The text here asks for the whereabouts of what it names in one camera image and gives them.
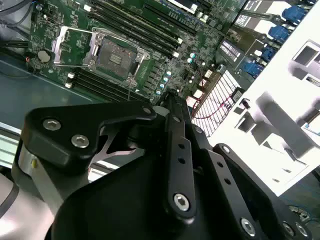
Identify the metal socket cover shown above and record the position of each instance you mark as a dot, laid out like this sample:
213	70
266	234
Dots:
58	45

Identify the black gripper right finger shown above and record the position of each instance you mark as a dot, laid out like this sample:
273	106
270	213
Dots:
225	175

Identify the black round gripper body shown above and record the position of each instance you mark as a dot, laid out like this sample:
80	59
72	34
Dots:
120	207

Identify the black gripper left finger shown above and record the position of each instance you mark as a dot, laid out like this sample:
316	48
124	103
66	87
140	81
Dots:
62	130

